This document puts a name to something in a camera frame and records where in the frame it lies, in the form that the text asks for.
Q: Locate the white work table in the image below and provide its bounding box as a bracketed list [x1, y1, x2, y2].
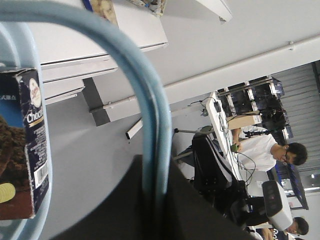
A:
[205, 91, 243, 180]

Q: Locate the light blue shopping basket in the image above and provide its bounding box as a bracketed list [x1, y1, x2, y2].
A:
[0, 0, 172, 240]

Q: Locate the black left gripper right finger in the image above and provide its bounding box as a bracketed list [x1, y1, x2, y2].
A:
[163, 157, 253, 240]

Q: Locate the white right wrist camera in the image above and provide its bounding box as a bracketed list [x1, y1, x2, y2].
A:
[262, 180, 293, 231]

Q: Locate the Chocofello cookie box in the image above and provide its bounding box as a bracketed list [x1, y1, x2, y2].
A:
[0, 68, 50, 220]

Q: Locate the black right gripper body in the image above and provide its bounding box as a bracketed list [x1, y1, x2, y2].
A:
[191, 134, 269, 227]

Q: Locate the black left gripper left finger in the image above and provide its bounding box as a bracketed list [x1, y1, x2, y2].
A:
[53, 154, 150, 240]

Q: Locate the cardboard box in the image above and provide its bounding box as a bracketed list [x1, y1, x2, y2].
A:
[226, 114, 262, 130]

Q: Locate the seated person white shirt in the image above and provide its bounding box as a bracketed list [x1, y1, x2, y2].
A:
[231, 125, 308, 172]

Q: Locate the white store shelf unit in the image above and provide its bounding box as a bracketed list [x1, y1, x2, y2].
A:
[31, 0, 233, 138]

